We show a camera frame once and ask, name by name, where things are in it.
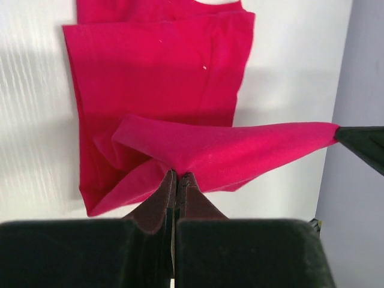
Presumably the magenta t shirt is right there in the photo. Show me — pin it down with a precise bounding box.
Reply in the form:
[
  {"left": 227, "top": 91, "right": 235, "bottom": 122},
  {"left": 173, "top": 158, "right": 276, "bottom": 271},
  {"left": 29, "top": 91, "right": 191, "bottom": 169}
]
[{"left": 63, "top": 1, "right": 338, "bottom": 216}]

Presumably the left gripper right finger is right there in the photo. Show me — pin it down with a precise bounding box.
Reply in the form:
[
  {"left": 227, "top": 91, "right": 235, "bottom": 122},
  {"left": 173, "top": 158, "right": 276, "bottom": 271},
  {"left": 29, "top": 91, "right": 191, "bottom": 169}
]
[{"left": 176, "top": 173, "right": 228, "bottom": 221}]

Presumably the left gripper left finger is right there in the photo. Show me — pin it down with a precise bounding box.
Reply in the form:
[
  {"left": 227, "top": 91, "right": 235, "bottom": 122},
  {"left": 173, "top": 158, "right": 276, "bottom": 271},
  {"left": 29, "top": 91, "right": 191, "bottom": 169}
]
[{"left": 123, "top": 170, "right": 177, "bottom": 235}]

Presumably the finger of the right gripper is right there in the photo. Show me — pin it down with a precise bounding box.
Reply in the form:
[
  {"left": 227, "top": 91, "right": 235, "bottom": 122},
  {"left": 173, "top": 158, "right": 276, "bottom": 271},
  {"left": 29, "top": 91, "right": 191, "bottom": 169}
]
[{"left": 334, "top": 127, "right": 384, "bottom": 175}]

